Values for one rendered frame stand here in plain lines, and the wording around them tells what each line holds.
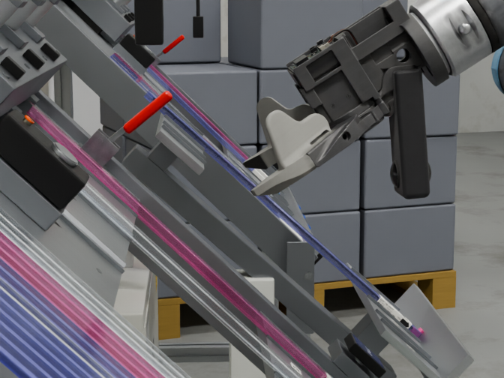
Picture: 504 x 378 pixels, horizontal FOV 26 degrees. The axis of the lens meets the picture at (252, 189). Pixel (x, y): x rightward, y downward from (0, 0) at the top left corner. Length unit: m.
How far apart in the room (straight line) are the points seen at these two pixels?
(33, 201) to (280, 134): 0.23
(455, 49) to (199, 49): 3.22
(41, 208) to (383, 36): 0.34
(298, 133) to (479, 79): 8.72
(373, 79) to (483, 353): 2.87
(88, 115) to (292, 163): 4.46
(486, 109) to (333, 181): 5.80
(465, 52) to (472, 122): 8.67
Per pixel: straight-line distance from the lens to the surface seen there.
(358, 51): 0.96
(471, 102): 9.61
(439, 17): 0.96
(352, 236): 4.03
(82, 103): 5.34
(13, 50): 0.94
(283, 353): 1.12
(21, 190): 0.80
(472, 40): 0.96
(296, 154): 0.92
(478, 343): 3.89
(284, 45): 3.83
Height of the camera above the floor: 1.20
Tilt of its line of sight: 10 degrees down
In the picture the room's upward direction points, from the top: straight up
